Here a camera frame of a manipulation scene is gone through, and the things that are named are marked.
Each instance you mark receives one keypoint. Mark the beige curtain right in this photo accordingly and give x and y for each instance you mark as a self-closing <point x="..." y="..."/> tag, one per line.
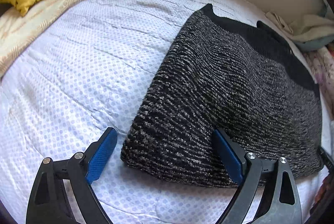
<point x="309" y="32"/>

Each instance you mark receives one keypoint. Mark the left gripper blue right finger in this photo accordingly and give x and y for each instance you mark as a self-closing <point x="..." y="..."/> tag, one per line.
<point x="280" y="201"/>

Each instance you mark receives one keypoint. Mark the cream folded blanket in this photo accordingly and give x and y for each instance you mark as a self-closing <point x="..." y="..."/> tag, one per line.
<point x="18" y="32"/>

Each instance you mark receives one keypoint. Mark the purple floral folded duvet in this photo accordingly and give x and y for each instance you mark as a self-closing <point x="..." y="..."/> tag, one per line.
<point x="321" y="64"/>

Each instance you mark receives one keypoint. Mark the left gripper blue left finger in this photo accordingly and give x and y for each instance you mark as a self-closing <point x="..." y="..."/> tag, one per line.
<point x="48" y="201"/>

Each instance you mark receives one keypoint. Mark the white dotted bed quilt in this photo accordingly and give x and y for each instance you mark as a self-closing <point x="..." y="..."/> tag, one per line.
<point x="89" y="71"/>

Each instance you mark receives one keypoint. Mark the black grey knit hooded jacket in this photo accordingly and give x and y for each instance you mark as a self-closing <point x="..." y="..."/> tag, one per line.
<point x="221" y="73"/>

